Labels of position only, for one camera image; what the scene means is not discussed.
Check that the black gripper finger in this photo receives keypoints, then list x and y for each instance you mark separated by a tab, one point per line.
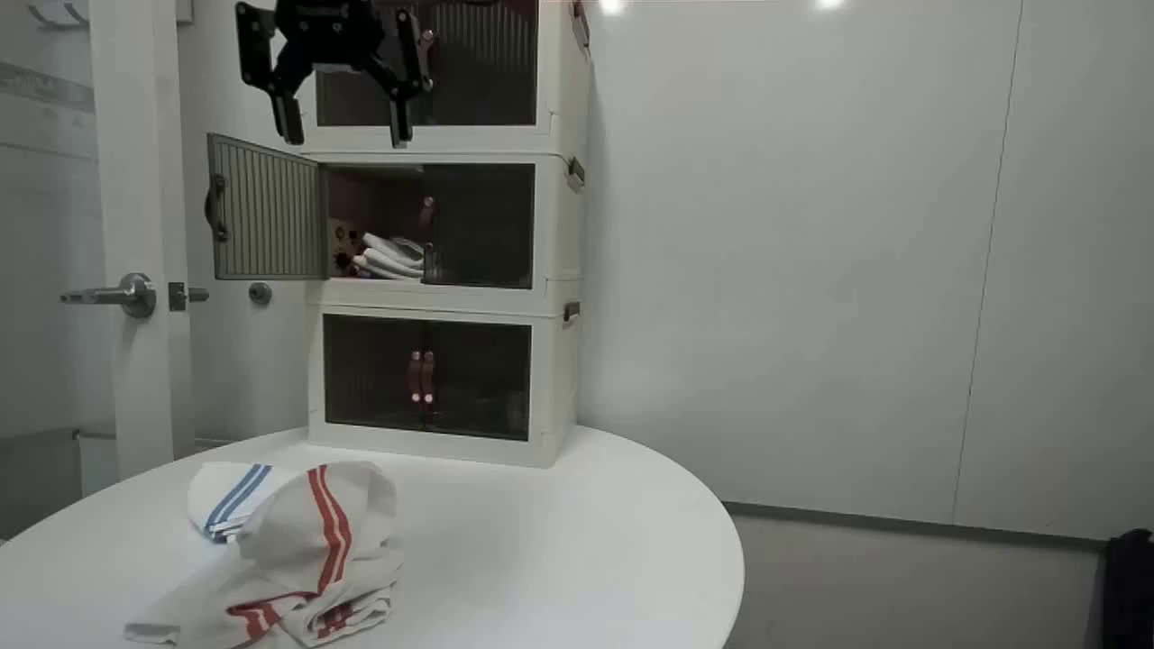
403	120
286	115

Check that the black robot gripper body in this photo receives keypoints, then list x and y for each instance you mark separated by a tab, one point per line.
281	43

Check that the blue striped white towel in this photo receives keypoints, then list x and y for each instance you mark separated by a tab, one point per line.
225	495

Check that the open translucent cabinet door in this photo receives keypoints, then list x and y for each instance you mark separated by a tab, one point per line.
266	214

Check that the folded towels in cabinet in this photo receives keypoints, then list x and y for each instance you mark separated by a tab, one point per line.
361	253

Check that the white three-tier storage cabinet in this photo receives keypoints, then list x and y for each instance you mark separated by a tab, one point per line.
481	353

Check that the red striped white towel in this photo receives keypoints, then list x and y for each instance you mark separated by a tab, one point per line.
316	564

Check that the white door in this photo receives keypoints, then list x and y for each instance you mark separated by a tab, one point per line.
142	222

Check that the white round table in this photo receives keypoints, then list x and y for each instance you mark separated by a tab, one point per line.
609	546

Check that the silver door lever handle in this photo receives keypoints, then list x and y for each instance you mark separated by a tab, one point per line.
131	294

